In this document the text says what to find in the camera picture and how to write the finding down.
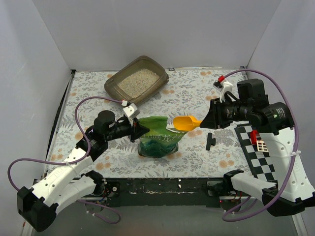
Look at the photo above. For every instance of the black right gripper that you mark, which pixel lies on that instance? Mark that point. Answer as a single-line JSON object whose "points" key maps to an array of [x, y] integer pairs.
{"points": [[216, 114]]}

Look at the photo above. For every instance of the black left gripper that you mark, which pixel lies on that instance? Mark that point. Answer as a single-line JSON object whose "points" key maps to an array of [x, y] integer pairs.
{"points": [[133, 131]]}

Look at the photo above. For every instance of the green litter bag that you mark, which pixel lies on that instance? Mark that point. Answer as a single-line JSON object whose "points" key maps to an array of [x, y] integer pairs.
{"points": [[161, 140]]}

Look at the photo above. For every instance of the orange plastic scoop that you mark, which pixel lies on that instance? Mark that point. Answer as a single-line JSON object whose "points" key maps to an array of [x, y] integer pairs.
{"points": [[186, 123]]}

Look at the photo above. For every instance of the brown plastic litter box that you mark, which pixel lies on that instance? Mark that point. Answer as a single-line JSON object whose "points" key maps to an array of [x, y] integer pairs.
{"points": [[138, 81]]}

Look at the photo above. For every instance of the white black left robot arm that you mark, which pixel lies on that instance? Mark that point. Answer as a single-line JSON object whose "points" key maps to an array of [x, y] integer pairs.
{"points": [[40, 204]]}

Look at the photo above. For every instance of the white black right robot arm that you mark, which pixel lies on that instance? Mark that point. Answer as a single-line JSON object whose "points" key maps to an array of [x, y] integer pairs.
{"points": [[274, 122]]}

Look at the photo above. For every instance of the small black plastic clip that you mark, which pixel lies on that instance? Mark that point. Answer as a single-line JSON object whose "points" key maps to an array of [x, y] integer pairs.
{"points": [[211, 141]]}

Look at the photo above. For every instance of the floral patterned table mat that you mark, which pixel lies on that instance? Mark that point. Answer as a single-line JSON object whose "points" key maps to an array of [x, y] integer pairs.
{"points": [[188, 92]]}

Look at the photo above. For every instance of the black white checkerboard plate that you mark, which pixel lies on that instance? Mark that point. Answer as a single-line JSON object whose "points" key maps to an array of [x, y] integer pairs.
{"points": [[260, 163]]}

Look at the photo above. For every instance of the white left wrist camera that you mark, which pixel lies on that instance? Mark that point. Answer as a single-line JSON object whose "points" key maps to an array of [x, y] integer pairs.
{"points": [[131, 112]]}

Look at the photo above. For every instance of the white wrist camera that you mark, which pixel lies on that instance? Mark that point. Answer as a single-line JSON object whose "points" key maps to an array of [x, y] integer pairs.
{"points": [[223, 86], [131, 112]]}

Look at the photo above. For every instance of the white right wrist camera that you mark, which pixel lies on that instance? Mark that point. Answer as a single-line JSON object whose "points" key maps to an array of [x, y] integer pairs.
{"points": [[223, 86]]}

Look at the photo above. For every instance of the red white small bracket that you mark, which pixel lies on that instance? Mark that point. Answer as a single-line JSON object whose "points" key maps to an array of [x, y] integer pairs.
{"points": [[257, 141]]}

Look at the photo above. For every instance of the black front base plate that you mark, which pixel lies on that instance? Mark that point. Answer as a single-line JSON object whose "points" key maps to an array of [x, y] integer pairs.
{"points": [[191, 191]]}

